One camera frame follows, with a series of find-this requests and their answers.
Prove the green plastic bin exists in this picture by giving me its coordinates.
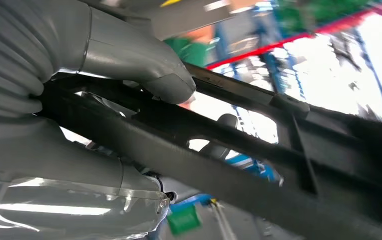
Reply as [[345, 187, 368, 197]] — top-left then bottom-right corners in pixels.
[[167, 205, 201, 236]]

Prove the blue storage racking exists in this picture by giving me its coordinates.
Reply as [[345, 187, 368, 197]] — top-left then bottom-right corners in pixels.
[[207, 9, 382, 122]]

